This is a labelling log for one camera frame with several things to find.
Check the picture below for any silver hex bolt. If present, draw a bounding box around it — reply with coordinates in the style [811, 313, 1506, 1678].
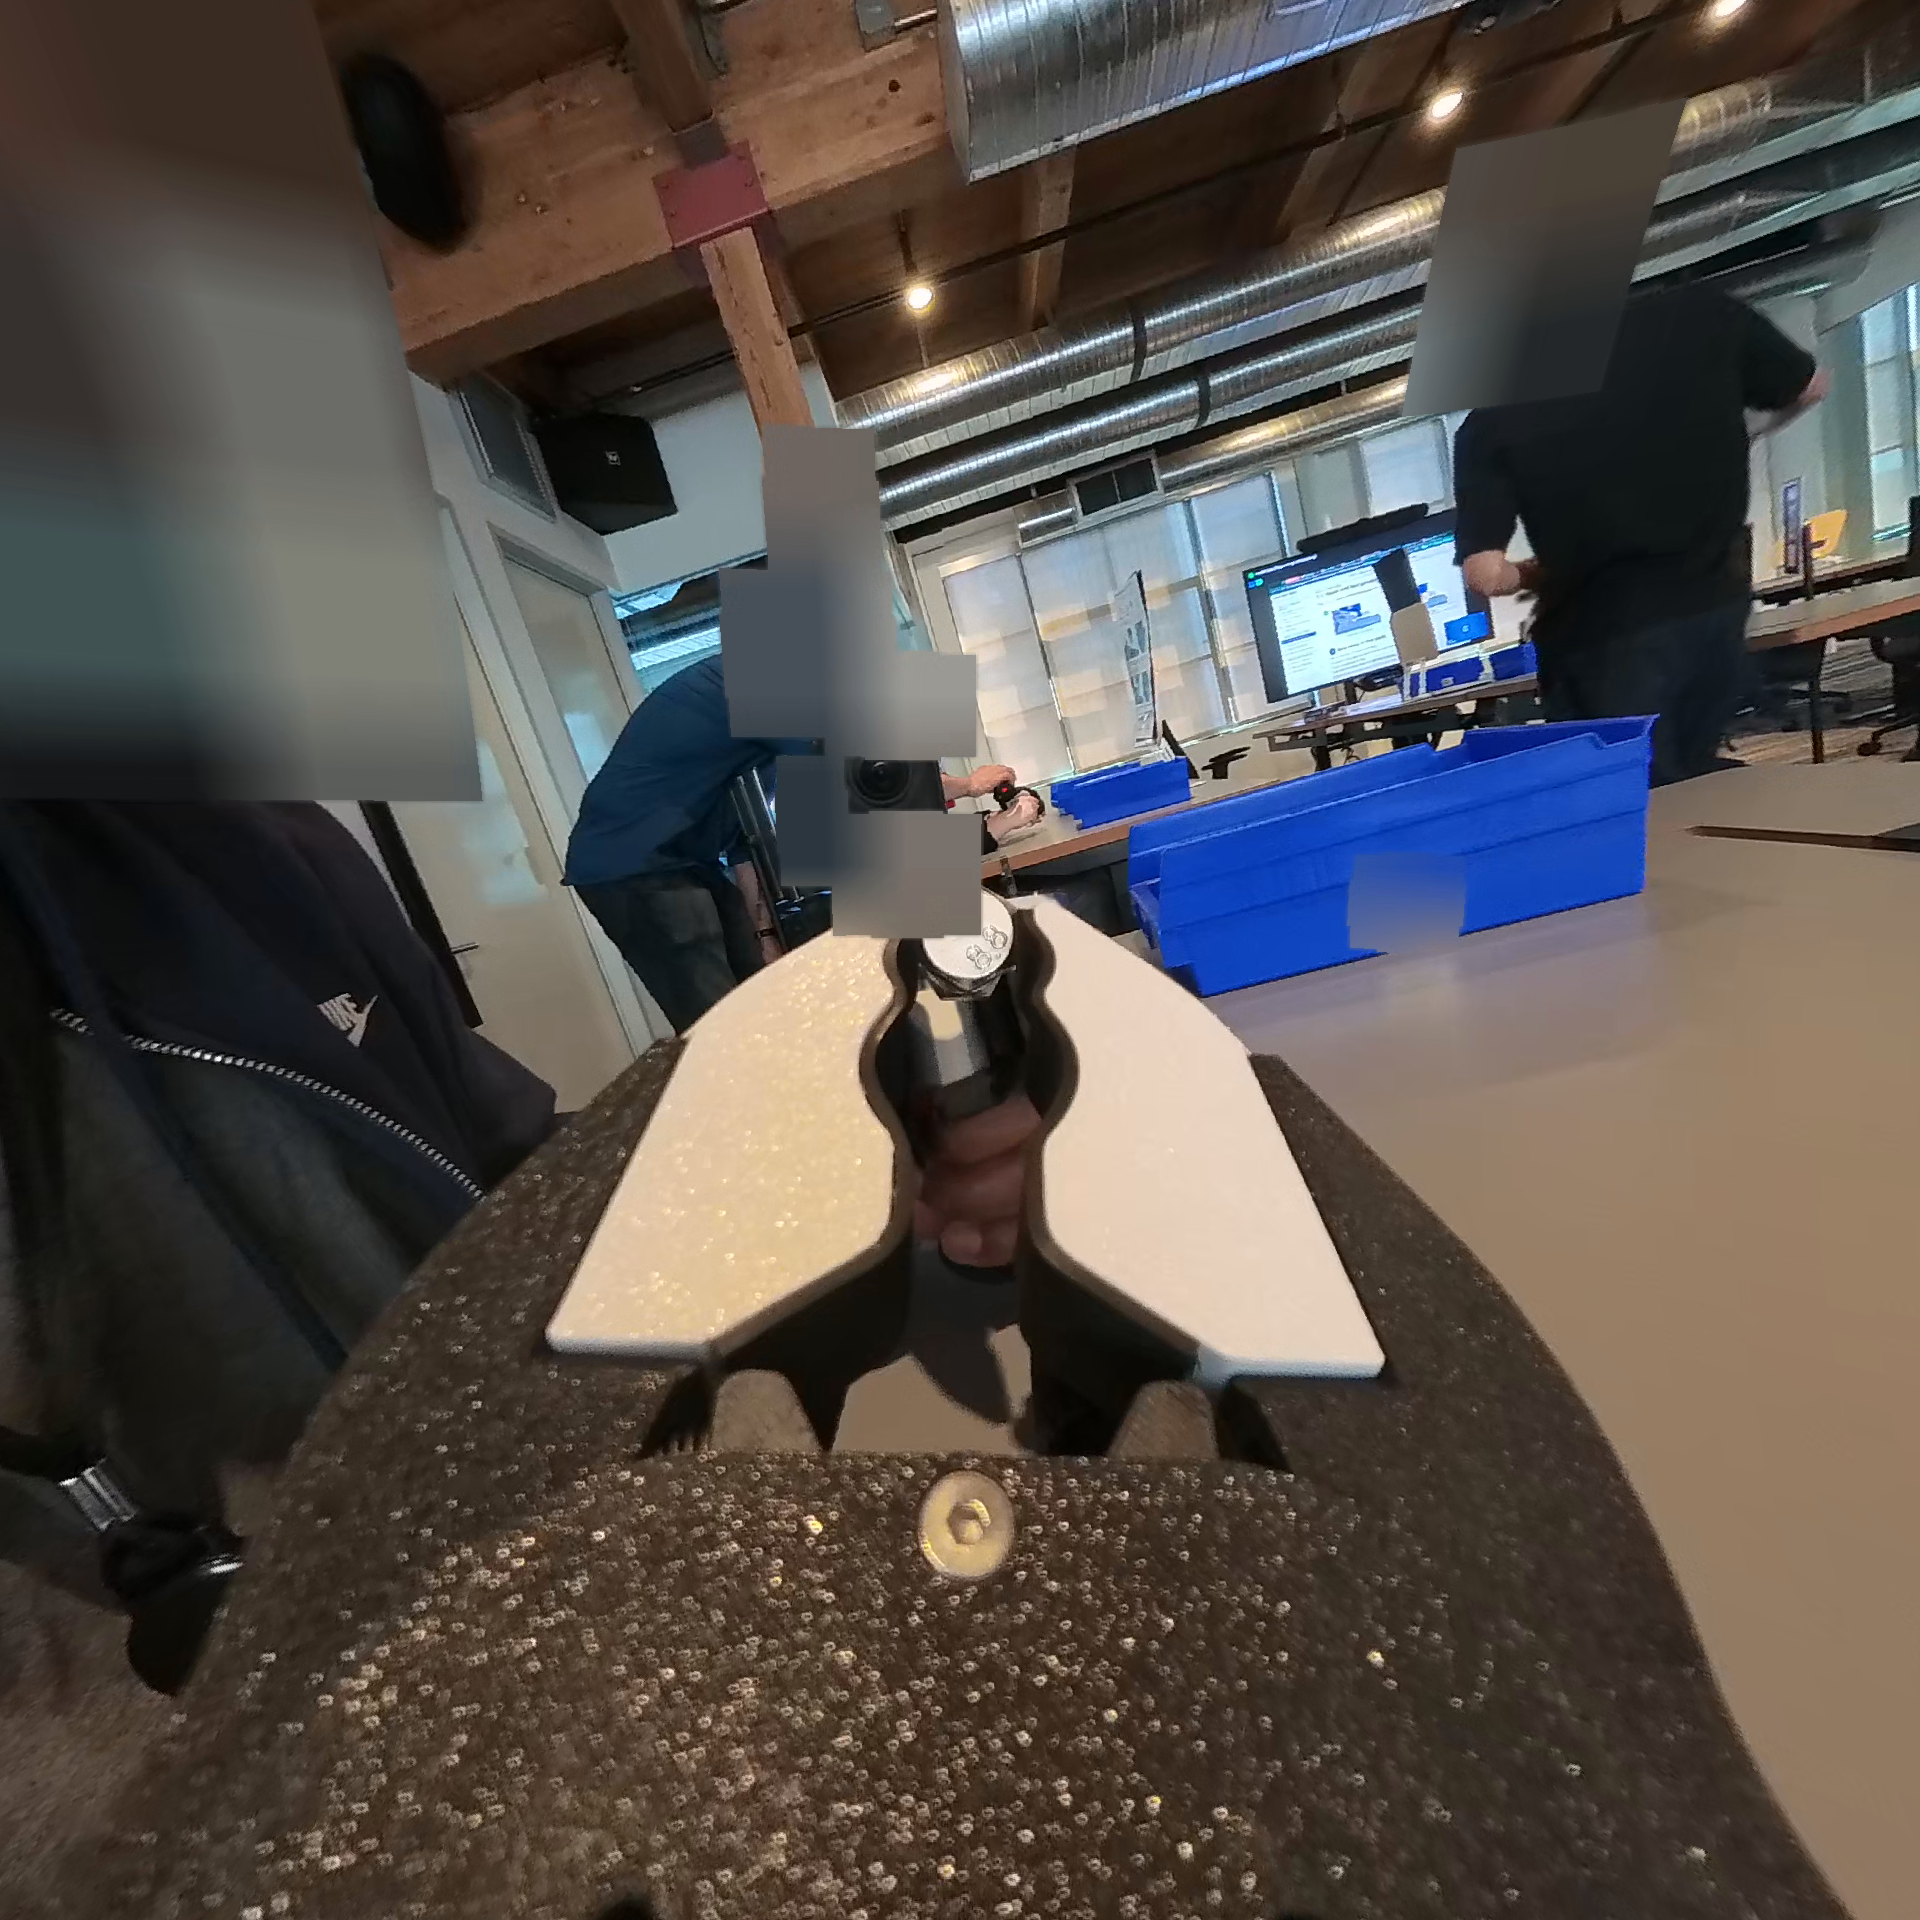
[920, 926, 1041, 1125]

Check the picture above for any black round ceiling fixture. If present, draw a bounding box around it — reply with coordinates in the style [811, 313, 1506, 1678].
[343, 52, 471, 252]

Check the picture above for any large computer monitor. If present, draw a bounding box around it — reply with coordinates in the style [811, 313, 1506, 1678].
[1240, 509, 1469, 707]

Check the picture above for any wooden office desk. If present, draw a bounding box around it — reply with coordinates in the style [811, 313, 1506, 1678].
[982, 811, 1203, 883]

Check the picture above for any person's navy zip jacket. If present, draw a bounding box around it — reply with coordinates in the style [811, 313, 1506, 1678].
[0, 800, 560, 1501]

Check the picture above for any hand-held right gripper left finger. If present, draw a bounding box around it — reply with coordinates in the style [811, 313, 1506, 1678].
[545, 938, 920, 1365]

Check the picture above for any light wooden post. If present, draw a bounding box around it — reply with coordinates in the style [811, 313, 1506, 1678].
[699, 223, 823, 435]

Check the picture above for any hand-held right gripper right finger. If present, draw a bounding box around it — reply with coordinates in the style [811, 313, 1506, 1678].
[1014, 895, 1388, 1385]

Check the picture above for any printed banner stand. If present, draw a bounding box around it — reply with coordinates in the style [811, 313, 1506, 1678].
[1109, 568, 1165, 749]

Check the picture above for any beige and black device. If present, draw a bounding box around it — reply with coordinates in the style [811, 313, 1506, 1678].
[1378, 546, 1447, 682]

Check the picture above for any person's left hand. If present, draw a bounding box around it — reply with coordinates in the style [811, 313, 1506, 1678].
[913, 1103, 1041, 1281]

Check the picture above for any black tripod stand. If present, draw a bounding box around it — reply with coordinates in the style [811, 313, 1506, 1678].
[727, 756, 799, 964]

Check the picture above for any red metal bracket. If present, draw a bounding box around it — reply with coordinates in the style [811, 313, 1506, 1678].
[656, 144, 773, 252]

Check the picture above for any black wall speaker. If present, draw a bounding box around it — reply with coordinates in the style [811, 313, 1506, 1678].
[533, 411, 681, 535]

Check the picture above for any large silver air duct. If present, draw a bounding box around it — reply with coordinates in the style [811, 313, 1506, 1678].
[939, 0, 1504, 184]

